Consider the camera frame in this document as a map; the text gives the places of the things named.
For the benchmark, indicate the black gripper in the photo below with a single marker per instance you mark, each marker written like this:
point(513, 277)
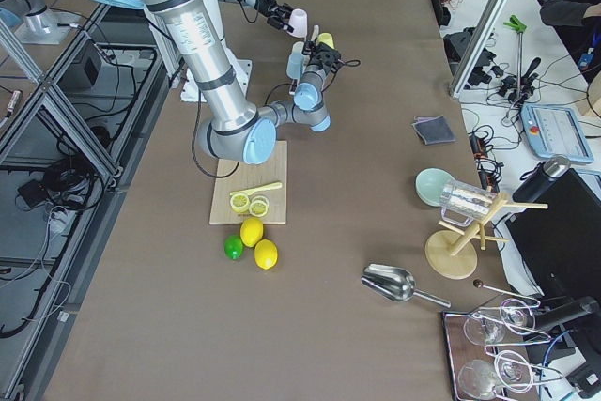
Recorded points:
point(325, 59)
point(269, 7)

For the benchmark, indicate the pink plastic cup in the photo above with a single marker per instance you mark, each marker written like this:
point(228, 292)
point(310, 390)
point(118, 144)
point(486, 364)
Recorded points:
point(298, 23)

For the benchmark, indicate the yellow plastic cup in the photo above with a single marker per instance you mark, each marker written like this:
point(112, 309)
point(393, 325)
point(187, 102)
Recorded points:
point(325, 41)

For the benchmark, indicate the cream white plastic cup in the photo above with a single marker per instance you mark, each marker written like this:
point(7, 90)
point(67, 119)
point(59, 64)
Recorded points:
point(298, 47)

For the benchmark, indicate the light blue plastic cup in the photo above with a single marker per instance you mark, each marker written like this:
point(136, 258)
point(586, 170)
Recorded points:
point(294, 67)

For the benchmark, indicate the yellow plastic knife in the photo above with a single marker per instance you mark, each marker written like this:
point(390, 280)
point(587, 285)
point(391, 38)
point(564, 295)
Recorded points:
point(259, 189)

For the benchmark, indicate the grey folded cloth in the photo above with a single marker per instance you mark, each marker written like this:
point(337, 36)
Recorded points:
point(433, 130)

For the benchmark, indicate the bamboo cutting board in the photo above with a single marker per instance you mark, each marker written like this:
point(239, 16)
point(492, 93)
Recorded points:
point(249, 177)

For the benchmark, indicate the lemon slice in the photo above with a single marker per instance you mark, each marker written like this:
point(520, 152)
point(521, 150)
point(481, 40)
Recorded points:
point(259, 206)
point(239, 202)

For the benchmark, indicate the green ceramic bowl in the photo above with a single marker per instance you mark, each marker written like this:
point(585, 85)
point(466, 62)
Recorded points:
point(429, 184)

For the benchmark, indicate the whole yellow lemon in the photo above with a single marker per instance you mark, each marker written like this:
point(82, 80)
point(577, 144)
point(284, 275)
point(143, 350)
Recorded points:
point(251, 231)

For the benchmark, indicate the clear glass mug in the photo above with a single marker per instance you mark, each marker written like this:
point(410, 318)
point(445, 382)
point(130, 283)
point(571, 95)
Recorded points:
point(462, 203)

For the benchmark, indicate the green lime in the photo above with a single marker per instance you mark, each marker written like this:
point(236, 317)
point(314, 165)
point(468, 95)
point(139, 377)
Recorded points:
point(233, 247)

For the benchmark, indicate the wooden mug tree stand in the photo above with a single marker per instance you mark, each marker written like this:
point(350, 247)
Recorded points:
point(450, 252)

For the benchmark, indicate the shiny metal scoop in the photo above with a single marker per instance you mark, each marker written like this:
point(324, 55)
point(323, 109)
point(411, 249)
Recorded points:
point(396, 284)

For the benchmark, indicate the blue teach pendant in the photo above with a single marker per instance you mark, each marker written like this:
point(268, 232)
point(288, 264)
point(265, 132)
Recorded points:
point(554, 130)

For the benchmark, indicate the grey metal bottle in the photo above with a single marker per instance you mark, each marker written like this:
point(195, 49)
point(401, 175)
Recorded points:
point(539, 179)

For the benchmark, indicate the black monitor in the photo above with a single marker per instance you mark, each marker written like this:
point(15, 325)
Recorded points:
point(560, 245)

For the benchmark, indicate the wine glass rack tray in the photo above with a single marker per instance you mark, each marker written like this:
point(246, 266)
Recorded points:
point(501, 349)

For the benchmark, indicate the white wire cup rack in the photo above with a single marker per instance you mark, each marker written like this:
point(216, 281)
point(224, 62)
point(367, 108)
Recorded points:
point(309, 46)

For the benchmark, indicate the aluminium frame post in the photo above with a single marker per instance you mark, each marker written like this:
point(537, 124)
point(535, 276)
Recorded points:
point(483, 28)

